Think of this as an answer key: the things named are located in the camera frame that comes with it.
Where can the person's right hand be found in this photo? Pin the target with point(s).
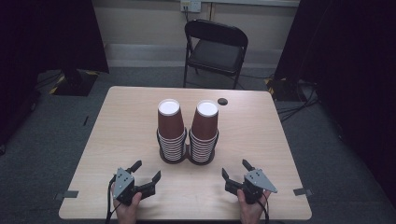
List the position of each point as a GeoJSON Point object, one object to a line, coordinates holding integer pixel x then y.
{"type": "Point", "coordinates": [252, 214]}

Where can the black stand base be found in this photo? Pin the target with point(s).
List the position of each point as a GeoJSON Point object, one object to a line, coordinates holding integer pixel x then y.
{"type": "Point", "coordinates": [74, 84]}
{"type": "Point", "coordinates": [283, 90]}

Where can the person's left hand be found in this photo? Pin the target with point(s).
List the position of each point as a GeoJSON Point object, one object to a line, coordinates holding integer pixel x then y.
{"type": "Point", "coordinates": [126, 213]}

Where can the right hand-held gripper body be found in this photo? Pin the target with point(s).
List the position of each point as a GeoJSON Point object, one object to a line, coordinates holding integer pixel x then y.
{"type": "Point", "coordinates": [259, 181]}

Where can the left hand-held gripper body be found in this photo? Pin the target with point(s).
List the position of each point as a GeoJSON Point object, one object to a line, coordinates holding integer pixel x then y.
{"type": "Point", "coordinates": [124, 183]}

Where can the white wall socket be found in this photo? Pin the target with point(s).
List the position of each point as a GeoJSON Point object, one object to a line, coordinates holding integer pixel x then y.
{"type": "Point", "coordinates": [190, 5]}

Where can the dark curtain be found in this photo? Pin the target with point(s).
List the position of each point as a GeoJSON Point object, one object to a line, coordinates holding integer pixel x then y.
{"type": "Point", "coordinates": [351, 62]}
{"type": "Point", "coordinates": [46, 37]}

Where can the black folding chair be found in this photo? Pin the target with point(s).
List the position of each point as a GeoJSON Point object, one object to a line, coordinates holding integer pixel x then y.
{"type": "Point", "coordinates": [214, 54]}

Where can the single brown paper cup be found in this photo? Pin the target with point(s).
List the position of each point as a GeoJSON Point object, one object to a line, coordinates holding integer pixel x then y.
{"type": "Point", "coordinates": [205, 124]}

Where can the grey tape strip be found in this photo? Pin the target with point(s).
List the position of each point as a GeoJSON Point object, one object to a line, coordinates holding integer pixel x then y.
{"type": "Point", "coordinates": [67, 194]}
{"type": "Point", "coordinates": [302, 191]}

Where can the black round table grommet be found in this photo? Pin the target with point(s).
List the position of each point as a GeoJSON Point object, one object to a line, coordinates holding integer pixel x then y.
{"type": "Point", "coordinates": [222, 101]}

